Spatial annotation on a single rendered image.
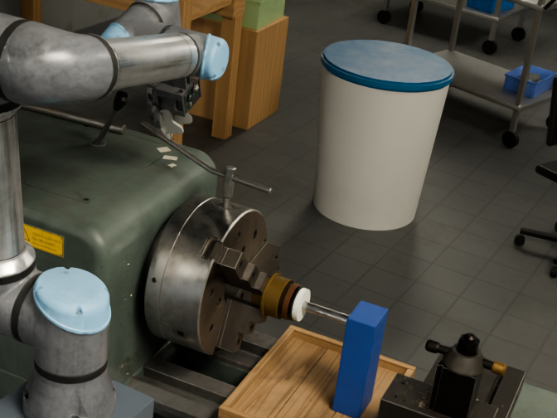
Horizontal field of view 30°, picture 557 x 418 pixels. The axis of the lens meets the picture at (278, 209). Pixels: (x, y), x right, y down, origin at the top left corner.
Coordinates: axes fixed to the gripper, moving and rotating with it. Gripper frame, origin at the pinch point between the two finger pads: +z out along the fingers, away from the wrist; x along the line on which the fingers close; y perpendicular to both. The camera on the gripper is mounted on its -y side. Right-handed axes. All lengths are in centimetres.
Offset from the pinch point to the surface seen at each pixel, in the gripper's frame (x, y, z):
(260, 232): 3.2, 18.5, 24.2
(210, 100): 263, -147, 223
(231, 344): -18.7, 21.8, 35.4
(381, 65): 225, -34, 143
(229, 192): -2.0, 14.6, 9.6
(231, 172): -0.1, 14.5, 5.5
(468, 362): -17, 70, 18
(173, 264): -19.5, 10.9, 15.2
